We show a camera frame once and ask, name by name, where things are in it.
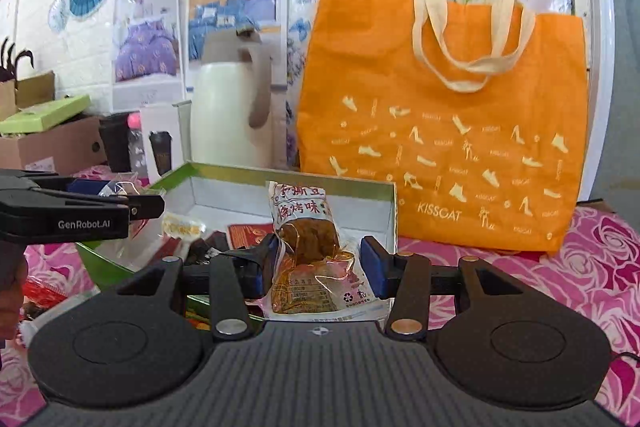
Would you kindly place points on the closed brown cardboard box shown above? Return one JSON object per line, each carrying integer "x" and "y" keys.
{"x": 55, "y": 147}

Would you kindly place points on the brown tofu snack packet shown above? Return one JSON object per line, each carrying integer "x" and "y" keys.
{"x": 310, "y": 252}

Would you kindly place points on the green box lid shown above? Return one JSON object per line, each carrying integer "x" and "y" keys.
{"x": 45, "y": 114}

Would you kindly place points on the open brown cardboard box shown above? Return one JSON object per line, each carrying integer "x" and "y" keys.
{"x": 30, "y": 89}

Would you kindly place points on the person's left hand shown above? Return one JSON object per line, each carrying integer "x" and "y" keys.
{"x": 11, "y": 297}

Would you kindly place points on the orange tote bag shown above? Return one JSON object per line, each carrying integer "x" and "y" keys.
{"x": 440, "y": 132}

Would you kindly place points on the yellow snack packet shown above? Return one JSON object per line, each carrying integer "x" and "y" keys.
{"x": 182, "y": 225}

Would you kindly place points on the blue bedding poster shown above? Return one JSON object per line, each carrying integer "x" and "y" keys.
{"x": 225, "y": 12}

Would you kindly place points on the pink rose tablecloth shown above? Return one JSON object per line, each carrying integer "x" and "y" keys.
{"x": 575, "y": 267}

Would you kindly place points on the white thermos jug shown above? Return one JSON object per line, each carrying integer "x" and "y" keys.
{"x": 220, "y": 117}

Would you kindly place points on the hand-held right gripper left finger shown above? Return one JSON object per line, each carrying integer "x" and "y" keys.
{"x": 262, "y": 267}

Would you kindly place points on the clear bottle with pink lid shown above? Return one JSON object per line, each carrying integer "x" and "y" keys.
{"x": 135, "y": 142}

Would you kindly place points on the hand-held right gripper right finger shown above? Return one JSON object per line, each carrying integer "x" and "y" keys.
{"x": 374, "y": 269}

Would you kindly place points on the small pale blue paper fan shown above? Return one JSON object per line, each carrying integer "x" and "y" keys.
{"x": 59, "y": 13}

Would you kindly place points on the black feather decoration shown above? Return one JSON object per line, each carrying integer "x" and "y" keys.
{"x": 22, "y": 57}

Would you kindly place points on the white box with cup print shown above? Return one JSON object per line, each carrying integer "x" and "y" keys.
{"x": 162, "y": 142}

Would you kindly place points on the black cup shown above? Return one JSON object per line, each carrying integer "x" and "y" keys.
{"x": 115, "y": 142}

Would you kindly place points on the green cardboard box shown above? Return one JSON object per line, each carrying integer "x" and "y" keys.
{"x": 225, "y": 192}

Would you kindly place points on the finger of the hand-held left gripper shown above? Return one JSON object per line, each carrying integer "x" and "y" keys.
{"x": 145, "y": 206}
{"x": 87, "y": 187}

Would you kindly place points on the purple bedding poster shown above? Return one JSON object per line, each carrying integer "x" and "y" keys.
{"x": 145, "y": 42}

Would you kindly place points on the flat red snack packet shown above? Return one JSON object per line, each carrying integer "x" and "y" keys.
{"x": 247, "y": 234}

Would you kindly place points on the small clear snack packet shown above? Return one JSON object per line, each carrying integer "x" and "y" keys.
{"x": 120, "y": 188}

